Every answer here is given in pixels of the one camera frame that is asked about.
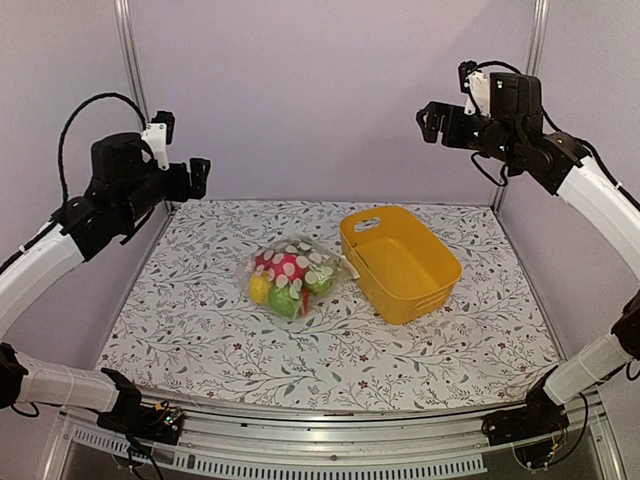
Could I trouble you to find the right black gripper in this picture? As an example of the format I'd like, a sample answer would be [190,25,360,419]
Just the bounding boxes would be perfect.
[415,100,519,165]

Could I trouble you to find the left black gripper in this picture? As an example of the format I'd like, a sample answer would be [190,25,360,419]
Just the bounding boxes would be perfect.
[119,156,210,226]

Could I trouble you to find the red toy apple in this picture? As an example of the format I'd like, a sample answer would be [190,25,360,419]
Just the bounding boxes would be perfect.
[274,252,310,287]

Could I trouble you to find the yellow toy lemon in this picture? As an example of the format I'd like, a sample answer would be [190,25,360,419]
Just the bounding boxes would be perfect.
[248,275,272,305]

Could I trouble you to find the clear zip top bag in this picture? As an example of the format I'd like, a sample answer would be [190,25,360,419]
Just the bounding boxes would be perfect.
[238,235,359,320]

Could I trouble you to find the green toy lime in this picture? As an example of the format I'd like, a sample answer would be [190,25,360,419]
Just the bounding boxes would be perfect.
[267,286,302,318]

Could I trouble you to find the orange toy carrot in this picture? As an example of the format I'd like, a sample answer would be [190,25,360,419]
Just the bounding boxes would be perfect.
[299,287,310,317]

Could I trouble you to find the small green toy vegetable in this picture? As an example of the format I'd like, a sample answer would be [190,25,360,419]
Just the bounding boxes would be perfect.
[304,266,334,296]

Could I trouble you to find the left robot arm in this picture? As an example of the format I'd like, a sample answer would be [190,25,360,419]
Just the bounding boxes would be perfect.
[1,132,211,445]

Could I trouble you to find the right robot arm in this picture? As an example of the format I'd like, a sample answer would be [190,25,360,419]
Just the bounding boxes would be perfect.
[416,62,639,470]

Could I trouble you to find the yellow plastic basket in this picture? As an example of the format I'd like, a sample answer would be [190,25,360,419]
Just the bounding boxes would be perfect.
[339,205,463,325]

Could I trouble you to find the floral tablecloth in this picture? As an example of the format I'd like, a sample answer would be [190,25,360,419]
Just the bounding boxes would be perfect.
[98,201,559,411]

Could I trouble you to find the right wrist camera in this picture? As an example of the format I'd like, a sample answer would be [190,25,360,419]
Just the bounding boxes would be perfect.
[458,61,491,117]

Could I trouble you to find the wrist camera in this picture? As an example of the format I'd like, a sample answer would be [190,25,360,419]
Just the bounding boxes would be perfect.
[458,61,491,117]
[140,110,175,171]

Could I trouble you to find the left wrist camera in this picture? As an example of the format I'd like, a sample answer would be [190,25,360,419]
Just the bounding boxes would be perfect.
[140,110,175,171]

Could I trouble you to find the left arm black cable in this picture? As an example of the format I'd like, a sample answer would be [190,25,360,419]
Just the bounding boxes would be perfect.
[58,92,149,201]

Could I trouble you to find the right aluminium frame post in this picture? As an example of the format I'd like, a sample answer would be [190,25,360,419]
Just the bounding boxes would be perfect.
[489,0,550,211]

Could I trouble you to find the aluminium frame post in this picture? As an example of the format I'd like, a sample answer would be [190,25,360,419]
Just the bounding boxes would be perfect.
[489,0,550,211]
[113,0,151,119]

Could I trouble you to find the left aluminium frame post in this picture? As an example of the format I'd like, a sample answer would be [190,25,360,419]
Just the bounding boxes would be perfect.
[113,0,151,119]

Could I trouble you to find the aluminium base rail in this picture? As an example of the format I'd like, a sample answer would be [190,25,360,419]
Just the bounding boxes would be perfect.
[39,388,631,479]

